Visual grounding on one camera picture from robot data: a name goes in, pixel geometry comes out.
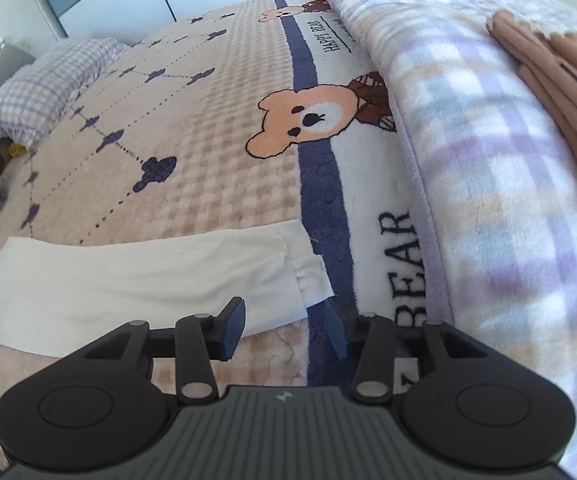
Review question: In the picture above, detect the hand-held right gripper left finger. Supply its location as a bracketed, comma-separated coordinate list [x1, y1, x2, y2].
[83, 296, 247, 406]

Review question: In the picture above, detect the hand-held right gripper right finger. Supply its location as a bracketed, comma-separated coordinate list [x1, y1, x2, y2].
[325, 297, 490, 406]

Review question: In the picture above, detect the white garment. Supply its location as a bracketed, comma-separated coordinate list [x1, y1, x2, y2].
[0, 220, 335, 359]

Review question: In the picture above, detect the bear print bed blanket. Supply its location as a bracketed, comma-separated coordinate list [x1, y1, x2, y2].
[0, 0, 450, 467]

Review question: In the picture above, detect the plaid folded quilt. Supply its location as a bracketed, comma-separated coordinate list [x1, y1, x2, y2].
[303, 0, 577, 480]

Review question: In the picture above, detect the plaid pillow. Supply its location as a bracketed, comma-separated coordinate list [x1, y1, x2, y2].
[0, 37, 132, 149]

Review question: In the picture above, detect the brown ribbed garment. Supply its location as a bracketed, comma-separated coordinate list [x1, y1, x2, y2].
[487, 10, 577, 252]

